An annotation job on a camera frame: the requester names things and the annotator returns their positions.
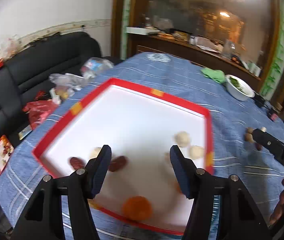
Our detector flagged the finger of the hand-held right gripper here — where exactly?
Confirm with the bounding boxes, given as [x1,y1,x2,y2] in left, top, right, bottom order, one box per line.
[252,128,284,159]

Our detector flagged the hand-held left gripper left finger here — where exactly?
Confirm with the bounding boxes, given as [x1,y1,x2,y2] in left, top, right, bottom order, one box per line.
[10,145,112,240]

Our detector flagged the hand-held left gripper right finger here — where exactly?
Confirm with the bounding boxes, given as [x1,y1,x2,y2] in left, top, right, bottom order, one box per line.
[169,145,273,240]

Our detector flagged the red shallow cardboard box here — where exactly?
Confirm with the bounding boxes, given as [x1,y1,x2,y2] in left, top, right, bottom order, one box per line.
[32,78,215,236]

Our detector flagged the white bowl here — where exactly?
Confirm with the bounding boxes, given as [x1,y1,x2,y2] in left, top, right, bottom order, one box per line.
[225,74,255,102]

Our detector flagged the leafy greens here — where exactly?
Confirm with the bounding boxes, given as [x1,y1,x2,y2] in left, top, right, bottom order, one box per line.
[230,78,245,89]

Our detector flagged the blue plaid tablecloth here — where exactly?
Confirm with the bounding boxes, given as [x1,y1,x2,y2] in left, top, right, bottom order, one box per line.
[0,52,284,240]

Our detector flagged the small colourful card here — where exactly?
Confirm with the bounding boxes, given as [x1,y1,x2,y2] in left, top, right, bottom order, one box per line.
[18,126,32,140]

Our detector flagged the small snack packet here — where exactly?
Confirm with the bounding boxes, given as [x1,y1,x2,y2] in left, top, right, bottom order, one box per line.
[50,87,70,104]

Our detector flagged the red plastic bag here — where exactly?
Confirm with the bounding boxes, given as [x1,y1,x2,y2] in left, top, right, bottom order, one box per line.
[23,100,57,130]

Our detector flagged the green cloth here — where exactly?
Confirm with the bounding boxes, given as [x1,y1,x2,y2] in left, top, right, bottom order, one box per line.
[201,68,226,83]

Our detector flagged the clear plastic bag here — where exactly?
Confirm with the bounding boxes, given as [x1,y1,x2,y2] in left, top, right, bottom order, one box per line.
[49,72,87,92]

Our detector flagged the red picture box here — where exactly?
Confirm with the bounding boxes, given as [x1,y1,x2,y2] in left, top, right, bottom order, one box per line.
[0,135,15,175]

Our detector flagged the glass pitcher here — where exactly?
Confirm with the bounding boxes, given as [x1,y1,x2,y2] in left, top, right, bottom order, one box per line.
[222,40,236,58]

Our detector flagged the plastic bag with blue print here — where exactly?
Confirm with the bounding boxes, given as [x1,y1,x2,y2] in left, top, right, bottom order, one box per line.
[81,57,115,79]

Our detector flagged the wooden sideboard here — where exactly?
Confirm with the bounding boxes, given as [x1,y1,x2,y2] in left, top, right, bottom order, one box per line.
[127,34,261,88]

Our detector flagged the black sofa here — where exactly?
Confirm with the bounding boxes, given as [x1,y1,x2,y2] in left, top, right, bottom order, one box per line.
[0,31,125,240]

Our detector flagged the white flat box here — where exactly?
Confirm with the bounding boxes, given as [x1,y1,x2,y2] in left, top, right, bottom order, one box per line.
[126,26,160,35]

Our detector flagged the wooden framed glass partition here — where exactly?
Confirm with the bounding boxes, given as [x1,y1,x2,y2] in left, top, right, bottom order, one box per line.
[111,0,284,105]

